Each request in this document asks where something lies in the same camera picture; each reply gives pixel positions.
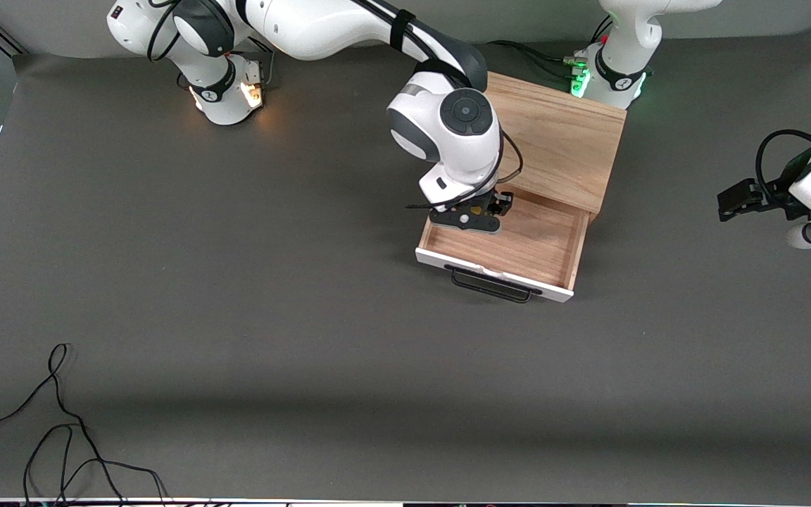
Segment black metal drawer handle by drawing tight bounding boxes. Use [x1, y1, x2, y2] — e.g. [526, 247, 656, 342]
[446, 264, 542, 304]

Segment wooden drawer with white face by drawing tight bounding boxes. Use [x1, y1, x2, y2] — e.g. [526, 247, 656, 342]
[415, 184, 593, 303]

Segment light wooden drawer cabinet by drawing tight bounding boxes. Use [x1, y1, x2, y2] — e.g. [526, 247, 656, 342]
[479, 70, 628, 215]

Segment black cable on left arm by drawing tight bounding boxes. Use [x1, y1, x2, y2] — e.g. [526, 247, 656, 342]
[756, 129, 811, 206]

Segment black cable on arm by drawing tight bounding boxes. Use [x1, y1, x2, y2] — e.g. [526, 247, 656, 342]
[405, 129, 524, 212]
[756, 129, 811, 206]

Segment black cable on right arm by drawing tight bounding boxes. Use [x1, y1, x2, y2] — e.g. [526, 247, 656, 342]
[405, 129, 524, 212]

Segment black cables at arm base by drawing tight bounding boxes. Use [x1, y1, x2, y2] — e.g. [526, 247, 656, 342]
[484, 15, 614, 80]

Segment black strap on arm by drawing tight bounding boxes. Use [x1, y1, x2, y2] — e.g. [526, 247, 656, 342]
[389, 8, 417, 51]

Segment long black loose cable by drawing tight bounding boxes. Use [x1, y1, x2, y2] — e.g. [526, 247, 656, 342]
[23, 425, 168, 507]
[0, 343, 125, 507]

